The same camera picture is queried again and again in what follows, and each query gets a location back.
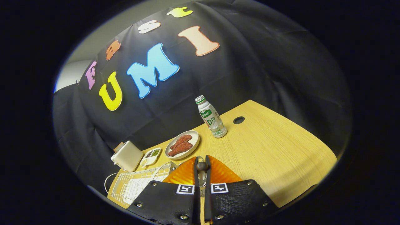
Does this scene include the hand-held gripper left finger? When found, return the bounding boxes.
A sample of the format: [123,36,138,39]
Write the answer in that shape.
[127,156,202,225]

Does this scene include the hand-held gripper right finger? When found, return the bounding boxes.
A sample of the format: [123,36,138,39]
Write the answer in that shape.
[205,155,279,224]

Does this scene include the dark-handled metal spoon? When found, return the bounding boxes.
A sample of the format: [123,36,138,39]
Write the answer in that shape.
[196,161,209,197]

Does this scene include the white wire dish rack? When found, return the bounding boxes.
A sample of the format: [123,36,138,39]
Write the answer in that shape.
[104,161,178,207]

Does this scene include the beige round plate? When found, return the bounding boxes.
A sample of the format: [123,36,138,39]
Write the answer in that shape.
[165,130,200,160]

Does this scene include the white divided condiment dish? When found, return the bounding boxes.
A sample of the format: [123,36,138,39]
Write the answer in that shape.
[139,147,162,168]

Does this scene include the brown sausage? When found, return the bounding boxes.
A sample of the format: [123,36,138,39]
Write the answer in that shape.
[170,135,193,150]
[168,142,193,157]

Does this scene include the white drain tray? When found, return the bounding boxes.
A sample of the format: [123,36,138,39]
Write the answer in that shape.
[120,172,163,197]

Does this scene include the white green-label drink bottle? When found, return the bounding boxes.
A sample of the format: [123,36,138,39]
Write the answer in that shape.
[195,95,228,138]

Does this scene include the cream toaster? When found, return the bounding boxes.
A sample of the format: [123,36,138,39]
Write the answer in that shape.
[111,141,144,172]

